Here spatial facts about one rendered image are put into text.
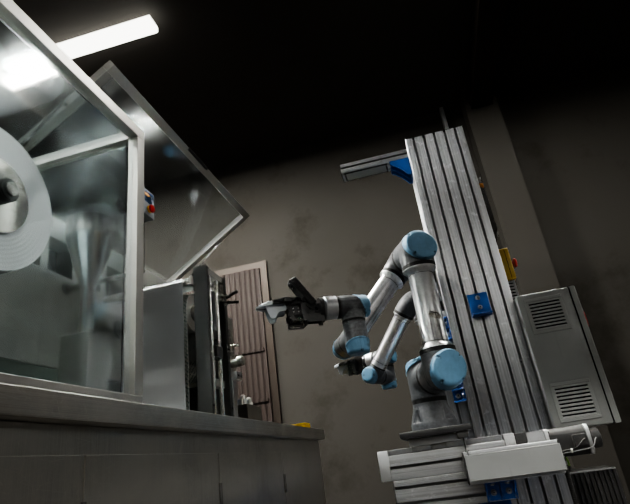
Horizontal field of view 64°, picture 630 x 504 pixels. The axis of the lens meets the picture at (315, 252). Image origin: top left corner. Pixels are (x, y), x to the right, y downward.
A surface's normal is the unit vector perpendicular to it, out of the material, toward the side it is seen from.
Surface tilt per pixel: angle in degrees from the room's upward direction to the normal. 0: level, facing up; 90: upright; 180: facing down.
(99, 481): 90
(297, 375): 90
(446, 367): 98
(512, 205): 90
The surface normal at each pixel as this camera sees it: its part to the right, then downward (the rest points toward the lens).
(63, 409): 0.96, -0.21
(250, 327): -0.23, -0.36
